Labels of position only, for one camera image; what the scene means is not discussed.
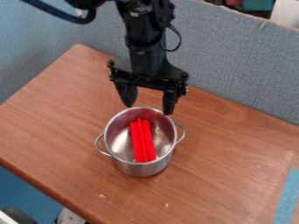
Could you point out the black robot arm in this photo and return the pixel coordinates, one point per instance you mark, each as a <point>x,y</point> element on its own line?
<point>147,17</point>

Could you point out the black object bottom left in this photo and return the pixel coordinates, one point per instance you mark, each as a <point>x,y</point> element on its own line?
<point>19,216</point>

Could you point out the white round object below table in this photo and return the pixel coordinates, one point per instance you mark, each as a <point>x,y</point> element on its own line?
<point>69,217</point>

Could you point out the blue tape strip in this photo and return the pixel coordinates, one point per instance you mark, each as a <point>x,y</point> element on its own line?
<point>290,195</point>

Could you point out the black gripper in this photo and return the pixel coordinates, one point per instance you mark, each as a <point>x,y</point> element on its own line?
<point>149,70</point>

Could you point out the metal pot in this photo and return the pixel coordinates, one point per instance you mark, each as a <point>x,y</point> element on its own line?
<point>115,144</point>

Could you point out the red block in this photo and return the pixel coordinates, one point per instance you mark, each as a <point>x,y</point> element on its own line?
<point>142,141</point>

